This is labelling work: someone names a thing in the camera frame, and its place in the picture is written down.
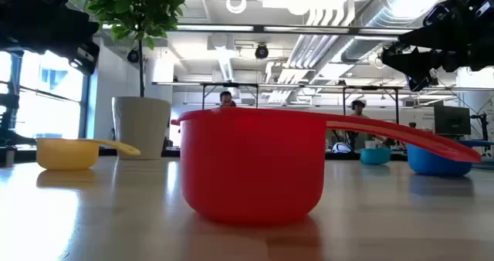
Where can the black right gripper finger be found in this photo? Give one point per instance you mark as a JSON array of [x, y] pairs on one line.
[[409, 60], [420, 82]]

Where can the black monitor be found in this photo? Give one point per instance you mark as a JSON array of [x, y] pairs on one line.
[[451, 120]]

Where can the white plant pot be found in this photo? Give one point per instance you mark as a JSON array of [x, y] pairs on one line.
[[141, 127]]

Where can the red measuring cup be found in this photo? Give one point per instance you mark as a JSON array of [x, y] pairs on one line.
[[251, 168]]

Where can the teal measuring cup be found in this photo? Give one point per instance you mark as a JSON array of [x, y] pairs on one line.
[[374, 156]]

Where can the silver round air duct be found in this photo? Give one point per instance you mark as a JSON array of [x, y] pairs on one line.
[[370, 48]]

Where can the black table edge rail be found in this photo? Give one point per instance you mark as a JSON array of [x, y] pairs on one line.
[[25, 154]]

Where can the yellow measuring cup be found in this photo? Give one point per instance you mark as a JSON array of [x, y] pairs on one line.
[[65, 154]]

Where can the person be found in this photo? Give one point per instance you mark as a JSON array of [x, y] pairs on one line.
[[225, 98], [358, 106]]

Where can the black ceiling light rail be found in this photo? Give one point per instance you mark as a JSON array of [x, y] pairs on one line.
[[258, 29]]

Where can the black round ceiling speaker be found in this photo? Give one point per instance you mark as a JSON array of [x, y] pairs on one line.
[[133, 55], [261, 51]]

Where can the black machine silhouette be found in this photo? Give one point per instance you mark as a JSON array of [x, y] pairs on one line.
[[11, 137]]

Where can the blue measuring cup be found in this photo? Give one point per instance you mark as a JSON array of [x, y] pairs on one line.
[[432, 164]]

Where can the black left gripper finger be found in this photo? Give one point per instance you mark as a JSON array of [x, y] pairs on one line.
[[86, 58]]

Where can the green leafy potted tree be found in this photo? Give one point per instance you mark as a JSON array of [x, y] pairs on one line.
[[131, 6]]

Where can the small grey cup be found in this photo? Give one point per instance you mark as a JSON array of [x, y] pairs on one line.
[[10, 156]]

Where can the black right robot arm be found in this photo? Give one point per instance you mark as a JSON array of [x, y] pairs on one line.
[[480, 37]]

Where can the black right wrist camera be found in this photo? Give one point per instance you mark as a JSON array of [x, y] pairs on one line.
[[438, 14]]

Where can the black equipment stand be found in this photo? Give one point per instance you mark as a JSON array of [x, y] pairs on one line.
[[482, 118]]

